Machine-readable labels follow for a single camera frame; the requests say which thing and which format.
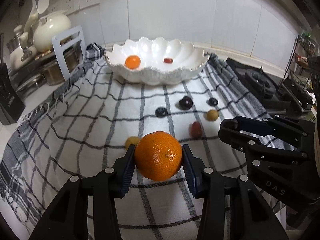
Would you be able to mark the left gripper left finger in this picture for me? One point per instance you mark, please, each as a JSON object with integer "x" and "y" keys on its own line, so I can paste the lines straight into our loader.
{"x": 66, "y": 215}

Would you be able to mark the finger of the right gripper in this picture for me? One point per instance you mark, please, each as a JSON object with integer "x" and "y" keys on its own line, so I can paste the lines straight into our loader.
{"x": 253, "y": 147}
{"x": 280, "y": 128}

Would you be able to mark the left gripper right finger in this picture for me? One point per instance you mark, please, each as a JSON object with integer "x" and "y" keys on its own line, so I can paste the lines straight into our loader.
{"x": 251, "y": 217}

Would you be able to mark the dark cherry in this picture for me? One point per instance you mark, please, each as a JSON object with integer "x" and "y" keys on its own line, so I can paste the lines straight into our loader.
{"x": 185, "y": 103}

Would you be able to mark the large orange mandarin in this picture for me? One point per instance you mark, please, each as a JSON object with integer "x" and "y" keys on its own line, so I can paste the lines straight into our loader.
{"x": 158, "y": 156}

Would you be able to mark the yellow longan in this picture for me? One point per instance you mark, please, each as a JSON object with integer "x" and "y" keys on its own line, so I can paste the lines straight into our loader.
{"x": 131, "y": 141}
{"x": 212, "y": 115}

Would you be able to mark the red grape tomato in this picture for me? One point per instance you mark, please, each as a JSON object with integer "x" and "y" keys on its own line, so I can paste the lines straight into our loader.
{"x": 168, "y": 60}
{"x": 196, "y": 130}

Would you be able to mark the small orange mandarin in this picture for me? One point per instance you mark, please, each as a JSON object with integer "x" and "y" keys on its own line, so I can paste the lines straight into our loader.
{"x": 132, "y": 62}

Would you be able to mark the black gas stove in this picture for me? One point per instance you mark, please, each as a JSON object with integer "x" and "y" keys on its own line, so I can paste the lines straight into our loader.
{"x": 277, "y": 95}

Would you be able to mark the dark blueberry left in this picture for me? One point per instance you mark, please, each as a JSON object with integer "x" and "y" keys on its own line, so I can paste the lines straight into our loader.
{"x": 161, "y": 112}

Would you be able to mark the black white checked cloth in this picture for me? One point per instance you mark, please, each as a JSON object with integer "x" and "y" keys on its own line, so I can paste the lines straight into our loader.
{"x": 82, "y": 127}

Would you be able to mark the white scalloped ceramic bowl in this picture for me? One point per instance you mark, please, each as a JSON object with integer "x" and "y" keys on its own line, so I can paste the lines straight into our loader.
{"x": 188, "y": 61}

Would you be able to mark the black knife block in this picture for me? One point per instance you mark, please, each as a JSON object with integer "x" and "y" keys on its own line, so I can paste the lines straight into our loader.
{"x": 11, "y": 106}

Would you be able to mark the steel pot under rack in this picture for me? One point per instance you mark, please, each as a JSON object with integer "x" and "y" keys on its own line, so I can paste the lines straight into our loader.
{"x": 52, "y": 72}

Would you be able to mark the steel pot with lid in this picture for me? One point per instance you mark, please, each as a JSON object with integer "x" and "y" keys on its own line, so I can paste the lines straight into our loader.
{"x": 21, "y": 52}

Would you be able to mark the cream ceramic teapot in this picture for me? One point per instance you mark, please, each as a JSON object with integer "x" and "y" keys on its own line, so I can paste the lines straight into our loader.
{"x": 46, "y": 27}

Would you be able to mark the white hanging spoon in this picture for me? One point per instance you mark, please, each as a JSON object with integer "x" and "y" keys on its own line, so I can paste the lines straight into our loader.
{"x": 42, "y": 6}

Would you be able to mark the black wire rack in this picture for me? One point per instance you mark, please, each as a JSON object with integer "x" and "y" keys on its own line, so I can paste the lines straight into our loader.
{"x": 305, "y": 46}

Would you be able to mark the white wall socket panel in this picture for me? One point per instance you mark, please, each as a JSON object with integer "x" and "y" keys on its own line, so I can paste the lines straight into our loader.
{"x": 72, "y": 6}

